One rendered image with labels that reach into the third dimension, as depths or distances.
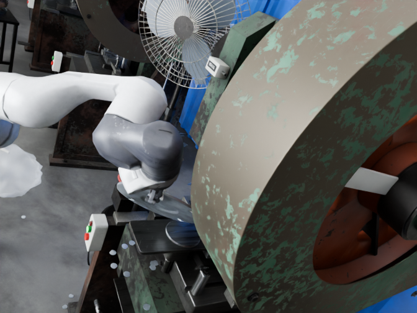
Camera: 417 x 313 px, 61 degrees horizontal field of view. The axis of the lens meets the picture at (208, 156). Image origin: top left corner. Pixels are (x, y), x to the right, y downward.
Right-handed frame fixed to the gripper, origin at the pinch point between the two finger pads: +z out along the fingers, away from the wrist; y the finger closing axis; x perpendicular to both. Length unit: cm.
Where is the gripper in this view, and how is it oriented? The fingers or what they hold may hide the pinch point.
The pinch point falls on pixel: (159, 192)
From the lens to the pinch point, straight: 100.7
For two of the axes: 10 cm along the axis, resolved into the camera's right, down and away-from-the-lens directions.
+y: 3.4, -8.7, 3.6
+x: -9.3, -3.7, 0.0
